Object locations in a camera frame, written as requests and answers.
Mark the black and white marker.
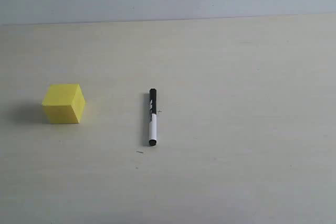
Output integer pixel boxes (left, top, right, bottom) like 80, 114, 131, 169
149, 88, 157, 146

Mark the yellow foam cube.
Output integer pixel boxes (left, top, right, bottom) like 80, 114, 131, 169
42, 83, 86, 124

